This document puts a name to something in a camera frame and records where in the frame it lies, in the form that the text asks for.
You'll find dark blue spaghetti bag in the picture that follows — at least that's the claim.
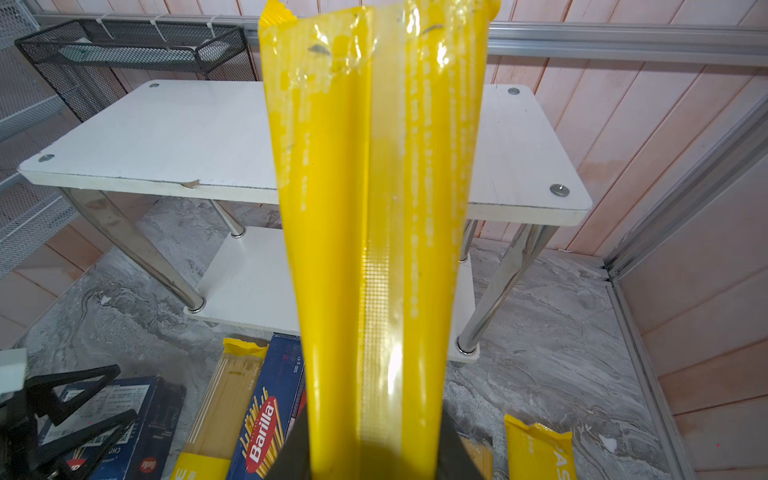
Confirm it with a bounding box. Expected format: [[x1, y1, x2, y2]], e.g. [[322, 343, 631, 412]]
[[460, 436, 493, 480]]

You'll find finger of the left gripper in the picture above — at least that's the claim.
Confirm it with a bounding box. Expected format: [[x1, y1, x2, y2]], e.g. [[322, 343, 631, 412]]
[[28, 410, 138, 480], [23, 364, 122, 427]]

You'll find white wire mesh organizer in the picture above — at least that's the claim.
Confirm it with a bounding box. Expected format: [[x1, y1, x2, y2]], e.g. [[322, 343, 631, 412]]
[[1, 1, 76, 277]]

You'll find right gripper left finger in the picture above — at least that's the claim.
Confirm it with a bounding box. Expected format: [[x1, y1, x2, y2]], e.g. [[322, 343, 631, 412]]
[[266, 407, 311, 480]]

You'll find yellow spaghetti bag far right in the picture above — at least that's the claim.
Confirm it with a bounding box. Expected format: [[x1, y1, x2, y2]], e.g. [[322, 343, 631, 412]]
[[504, 415, 578, 480]]

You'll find yellow clear spaghetti bag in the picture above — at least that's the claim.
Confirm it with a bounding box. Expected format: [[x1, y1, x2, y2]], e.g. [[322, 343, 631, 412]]
[[258, 1, 499, 479]]

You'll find wide blue Barilla pasta box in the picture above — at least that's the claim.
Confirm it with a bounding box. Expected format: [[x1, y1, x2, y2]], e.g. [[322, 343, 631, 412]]
[[35, 376, 187, 480]]

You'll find black mesh basket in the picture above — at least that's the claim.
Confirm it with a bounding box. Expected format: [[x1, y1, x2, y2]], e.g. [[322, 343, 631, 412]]
[[15, 18, 259, 122]]

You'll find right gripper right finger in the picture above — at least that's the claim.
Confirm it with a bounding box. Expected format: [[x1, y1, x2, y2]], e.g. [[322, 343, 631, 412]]
[[437, 411, 483, 480]]

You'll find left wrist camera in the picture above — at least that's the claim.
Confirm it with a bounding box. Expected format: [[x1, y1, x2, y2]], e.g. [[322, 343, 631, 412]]
[[0, 348, 27, 395]]

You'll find narrow blue Barilla spaghetti box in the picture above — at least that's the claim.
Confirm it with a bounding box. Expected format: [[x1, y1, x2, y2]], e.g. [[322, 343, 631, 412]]
[[226, 334, 306, 479]]

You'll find yellow Pastatime spaghetti bag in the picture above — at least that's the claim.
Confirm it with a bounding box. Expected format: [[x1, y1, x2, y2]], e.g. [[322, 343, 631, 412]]
[[171, 338, 268, 480]]

